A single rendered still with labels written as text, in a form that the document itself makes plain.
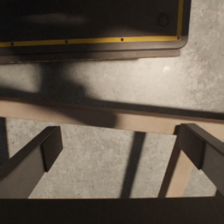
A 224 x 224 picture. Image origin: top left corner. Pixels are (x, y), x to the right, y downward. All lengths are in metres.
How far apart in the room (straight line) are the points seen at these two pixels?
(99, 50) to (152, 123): 0.29
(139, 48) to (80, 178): 0.82
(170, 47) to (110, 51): 0.17
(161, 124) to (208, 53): 0.49
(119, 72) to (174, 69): 0.27
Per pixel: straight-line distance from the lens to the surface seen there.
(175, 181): 0.61
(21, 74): 0.93
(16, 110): 0.62
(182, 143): 0.17
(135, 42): 0.49
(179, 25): 0.53
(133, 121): 0.53
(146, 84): 0.82
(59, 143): 0.16
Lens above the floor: 0.80
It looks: 74 degrees down
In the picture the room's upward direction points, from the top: 177 degrees counter-clockwise
